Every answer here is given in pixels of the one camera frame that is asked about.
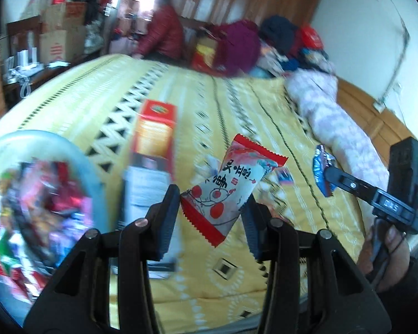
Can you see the dark blue clothes heap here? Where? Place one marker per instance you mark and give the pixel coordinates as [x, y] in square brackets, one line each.
[278, 31]

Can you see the heap of colourful clothes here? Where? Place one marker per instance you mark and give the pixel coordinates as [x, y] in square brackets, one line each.
[299, 61]

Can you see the yellow patterned blanket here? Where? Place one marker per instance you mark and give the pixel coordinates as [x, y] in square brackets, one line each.
[108, 83]

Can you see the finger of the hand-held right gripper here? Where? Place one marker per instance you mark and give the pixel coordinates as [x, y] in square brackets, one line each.
[351, 184]

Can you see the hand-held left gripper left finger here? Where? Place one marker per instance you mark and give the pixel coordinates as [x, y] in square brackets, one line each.
[169, 215]

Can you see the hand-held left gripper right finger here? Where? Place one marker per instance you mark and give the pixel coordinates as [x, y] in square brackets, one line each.
[252, 226]

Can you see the light blue plastic basin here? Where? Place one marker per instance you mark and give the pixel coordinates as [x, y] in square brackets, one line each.
[55, 142]

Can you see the person's right hand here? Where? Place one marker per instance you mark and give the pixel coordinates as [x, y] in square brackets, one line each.
[393, 257]

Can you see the yellow red carton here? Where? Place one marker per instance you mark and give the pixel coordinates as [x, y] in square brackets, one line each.
[205, 55]

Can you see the purple coat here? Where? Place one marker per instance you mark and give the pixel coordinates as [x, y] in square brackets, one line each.
[240, 48]

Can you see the small blue red packet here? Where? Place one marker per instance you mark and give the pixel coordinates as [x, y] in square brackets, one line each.
[285, 175]

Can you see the pile of assorted snack packets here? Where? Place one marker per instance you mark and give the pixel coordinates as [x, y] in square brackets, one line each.
[38, 215]

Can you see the wooden headboard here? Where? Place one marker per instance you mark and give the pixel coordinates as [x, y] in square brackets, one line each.
[379, 125]

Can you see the person's right forearm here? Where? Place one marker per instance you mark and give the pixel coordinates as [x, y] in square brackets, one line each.
[404, 306]

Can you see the grey metal door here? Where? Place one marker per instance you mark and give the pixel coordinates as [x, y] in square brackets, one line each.
[116, 14]

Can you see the dark wooden desk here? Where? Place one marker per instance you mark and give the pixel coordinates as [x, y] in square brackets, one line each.
[38, 76]

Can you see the large brown cardboard box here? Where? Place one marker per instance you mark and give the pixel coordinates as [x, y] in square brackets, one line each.
[61, 45]

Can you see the red bag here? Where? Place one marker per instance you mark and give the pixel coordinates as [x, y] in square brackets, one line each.
[311, 38]

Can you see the pink white rolled quilt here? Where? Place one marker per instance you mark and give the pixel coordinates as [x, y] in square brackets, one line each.
[338, 135]

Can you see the red white snack packet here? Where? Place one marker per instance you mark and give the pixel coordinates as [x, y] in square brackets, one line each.
[230, 188]

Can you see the white bottles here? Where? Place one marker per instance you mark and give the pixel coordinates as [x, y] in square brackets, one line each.
[28, 59]

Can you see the orange cardboard snack box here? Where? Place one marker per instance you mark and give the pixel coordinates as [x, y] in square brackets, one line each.
[153, 135]

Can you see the blue striped snack packet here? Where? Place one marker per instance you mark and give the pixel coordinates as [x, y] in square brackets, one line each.
[321, 167]

